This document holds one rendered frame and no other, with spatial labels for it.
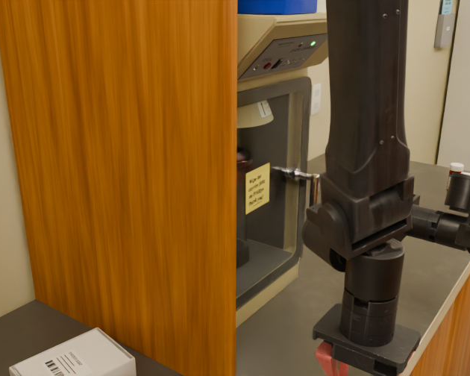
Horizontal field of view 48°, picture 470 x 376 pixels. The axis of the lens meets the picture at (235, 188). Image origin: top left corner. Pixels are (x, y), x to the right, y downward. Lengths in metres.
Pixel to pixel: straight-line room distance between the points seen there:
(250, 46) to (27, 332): 0.68
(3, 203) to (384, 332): 0.79
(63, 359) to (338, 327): 0.50
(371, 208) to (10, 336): 0.78
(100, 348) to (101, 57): 0.47
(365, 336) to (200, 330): 0.34
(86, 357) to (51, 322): 0.20
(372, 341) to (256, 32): 0.42
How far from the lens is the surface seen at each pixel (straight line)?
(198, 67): 0.71
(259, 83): 0.92
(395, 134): 0.47
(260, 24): 0.74
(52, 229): 1.05
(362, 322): 0.58
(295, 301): 1.13
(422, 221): 0.97
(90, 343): 0.97
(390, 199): 0.52
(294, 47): 0.86
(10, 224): 1.15
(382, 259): 0.54
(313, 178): 1.04
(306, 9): 0.82
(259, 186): 0.95
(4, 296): 1.20
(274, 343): 1.01
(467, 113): 3.88
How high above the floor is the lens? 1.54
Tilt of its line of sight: 20 degrees down
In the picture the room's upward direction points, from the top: straight up
